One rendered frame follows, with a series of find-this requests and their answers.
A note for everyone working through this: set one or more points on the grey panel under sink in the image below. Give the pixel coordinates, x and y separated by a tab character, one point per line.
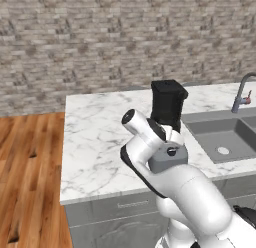
238	187

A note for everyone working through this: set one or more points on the grey drawer front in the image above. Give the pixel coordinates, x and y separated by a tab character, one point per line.
100	208

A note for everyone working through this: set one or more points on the grey sink basin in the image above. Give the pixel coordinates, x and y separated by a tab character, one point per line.
220	138

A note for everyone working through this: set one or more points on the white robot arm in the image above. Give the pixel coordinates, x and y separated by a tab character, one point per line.
200	198

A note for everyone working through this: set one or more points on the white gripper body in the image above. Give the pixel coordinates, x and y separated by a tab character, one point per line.
175	137

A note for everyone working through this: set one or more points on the grey curved tap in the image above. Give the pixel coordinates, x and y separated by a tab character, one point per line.
237	102

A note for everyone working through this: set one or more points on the black blender with grey base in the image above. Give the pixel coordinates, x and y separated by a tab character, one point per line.
166	108

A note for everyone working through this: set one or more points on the black blender lid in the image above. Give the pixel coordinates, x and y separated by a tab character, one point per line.
168	85

